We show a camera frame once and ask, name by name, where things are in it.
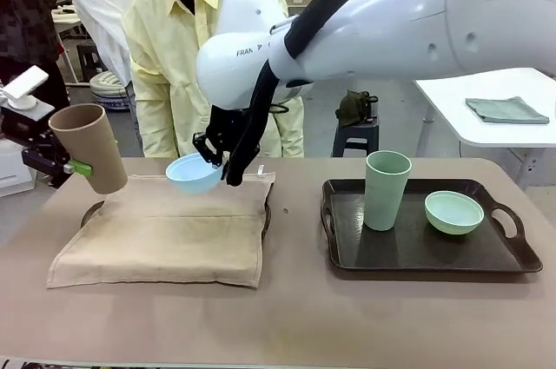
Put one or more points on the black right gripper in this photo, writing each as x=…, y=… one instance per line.
x=226, y=126

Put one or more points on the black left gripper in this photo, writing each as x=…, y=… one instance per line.
x=30, y=130

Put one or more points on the brown tall cup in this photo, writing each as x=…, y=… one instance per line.
x=95, y=152

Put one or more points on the light blue bowl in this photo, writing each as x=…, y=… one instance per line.
x=191, y=180

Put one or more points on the beige cloth mat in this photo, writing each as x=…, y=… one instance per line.
x=165, y=243

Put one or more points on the light green tall cup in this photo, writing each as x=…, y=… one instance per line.
x=384, y=195

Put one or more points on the light green bowl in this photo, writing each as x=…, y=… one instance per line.
x=454, y=217

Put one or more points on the grey-green cloth mat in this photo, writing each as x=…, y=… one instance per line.
x=508, y=109

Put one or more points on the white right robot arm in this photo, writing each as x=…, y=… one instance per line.
x=391, y=17

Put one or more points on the dark brown serving tray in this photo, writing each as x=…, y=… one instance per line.
x=412, y=252
x=266, y=217

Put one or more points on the white storage bin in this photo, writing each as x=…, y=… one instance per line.
x=15, y=173

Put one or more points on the person in yellow shirt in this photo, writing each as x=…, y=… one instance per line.
x=165, y=61

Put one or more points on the grey step stool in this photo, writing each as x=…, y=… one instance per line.
x=89, y=61

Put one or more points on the grey plastic stool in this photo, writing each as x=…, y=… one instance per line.
x=356, y=134

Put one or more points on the dark green bag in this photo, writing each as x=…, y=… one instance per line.
x=354, y=106

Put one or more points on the person in dark patterned top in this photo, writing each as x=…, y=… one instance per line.
x=26, y=17

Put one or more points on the person in white coat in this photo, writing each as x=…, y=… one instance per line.
x=100, y=8

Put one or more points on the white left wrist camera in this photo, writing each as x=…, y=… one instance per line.
x=24, y=84

